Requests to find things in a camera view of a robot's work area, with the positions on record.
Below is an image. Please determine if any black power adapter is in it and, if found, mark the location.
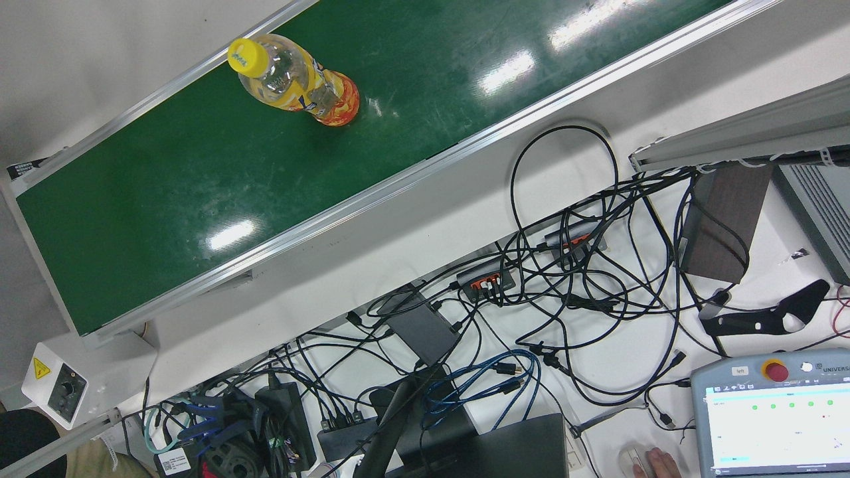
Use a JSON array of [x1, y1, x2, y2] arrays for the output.
[[254, 382, 318, 472]]

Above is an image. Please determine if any green conveyor belt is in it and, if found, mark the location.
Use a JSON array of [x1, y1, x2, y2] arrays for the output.
[[0, 0, 784, 349]]

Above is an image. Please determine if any black metal mount part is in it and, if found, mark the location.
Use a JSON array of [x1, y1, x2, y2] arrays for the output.
[[203, 437, 261, 478]]

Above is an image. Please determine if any blue cable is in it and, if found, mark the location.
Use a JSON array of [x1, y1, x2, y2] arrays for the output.
[[423, 350, 542, 426]]

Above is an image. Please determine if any black multi-port hub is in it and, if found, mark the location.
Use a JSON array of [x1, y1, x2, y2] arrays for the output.
[[317, 412, 379, 462]]

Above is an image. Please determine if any grey teach pendant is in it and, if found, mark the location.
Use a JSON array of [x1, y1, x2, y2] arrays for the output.
[[691, 349, 850, 478]]

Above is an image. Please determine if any long black looped cable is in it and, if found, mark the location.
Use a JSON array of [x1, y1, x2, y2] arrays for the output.
[[510, 125, 620, 266]]

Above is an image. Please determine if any black orange USB hub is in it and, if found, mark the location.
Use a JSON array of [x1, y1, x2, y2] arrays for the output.
[[543, 222, 606, 266], [456, 258, 517, 301]]

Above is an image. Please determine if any black computer monitor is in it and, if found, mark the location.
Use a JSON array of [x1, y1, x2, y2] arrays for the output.
[[398, 413, 568, 478]]

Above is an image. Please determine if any white computer mouse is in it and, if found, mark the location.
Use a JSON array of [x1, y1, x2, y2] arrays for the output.
[[619, 446, 655, 478]]

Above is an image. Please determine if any yellow-capped orange drink bottle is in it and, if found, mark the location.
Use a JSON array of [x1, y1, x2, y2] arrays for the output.
[[227, 35, 361, 127]]

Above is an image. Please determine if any dark grey flat box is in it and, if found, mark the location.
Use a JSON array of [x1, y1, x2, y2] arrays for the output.
[[385, 292, 462, 366]]

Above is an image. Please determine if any aluminium profile post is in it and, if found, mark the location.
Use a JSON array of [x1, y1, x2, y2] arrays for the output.
[[629, 80, 850, 175]]

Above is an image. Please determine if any person in khaki and black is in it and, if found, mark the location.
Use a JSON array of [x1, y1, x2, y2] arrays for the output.
[[0, 408, 157, 478]]

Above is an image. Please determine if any grey ribbed controller box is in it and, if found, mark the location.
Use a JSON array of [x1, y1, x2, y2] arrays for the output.
[[774, 163, 850, 286]]

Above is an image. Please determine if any brown wooden block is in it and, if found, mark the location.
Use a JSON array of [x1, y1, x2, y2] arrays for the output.
[[681, 164, 774, 285]]

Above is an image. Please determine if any black monitor stand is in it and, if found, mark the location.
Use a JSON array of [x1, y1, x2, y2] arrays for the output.
[[355, 372, 452, 478]]

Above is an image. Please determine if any black flat bracket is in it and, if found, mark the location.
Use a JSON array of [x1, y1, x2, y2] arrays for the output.
[[699, 279, 832, 338]]

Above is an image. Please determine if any white conveyor control box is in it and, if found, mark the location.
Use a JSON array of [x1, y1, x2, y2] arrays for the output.
[[21, 331, 159, 430]]

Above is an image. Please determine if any operator's bare hand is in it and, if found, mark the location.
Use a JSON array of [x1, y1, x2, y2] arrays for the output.
[[632, 447, 683, 478]]

